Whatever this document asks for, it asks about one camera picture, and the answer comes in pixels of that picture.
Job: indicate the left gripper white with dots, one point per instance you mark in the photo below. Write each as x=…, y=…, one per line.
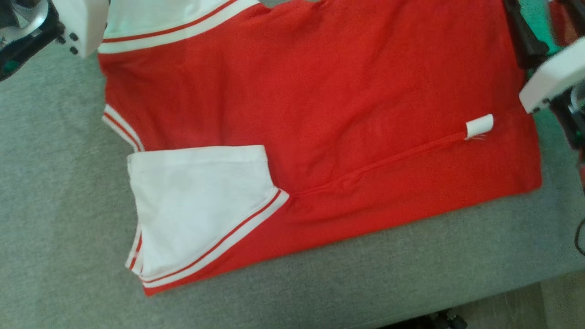
x=82, y=23

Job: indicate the red Bulls jersey white sleeves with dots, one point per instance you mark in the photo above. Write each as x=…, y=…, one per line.
x=343, y=114

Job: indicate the grey sofa seat cushion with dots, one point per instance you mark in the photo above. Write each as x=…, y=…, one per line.
x=45, y=205

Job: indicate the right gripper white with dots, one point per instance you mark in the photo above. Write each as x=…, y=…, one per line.
x=557, y=75

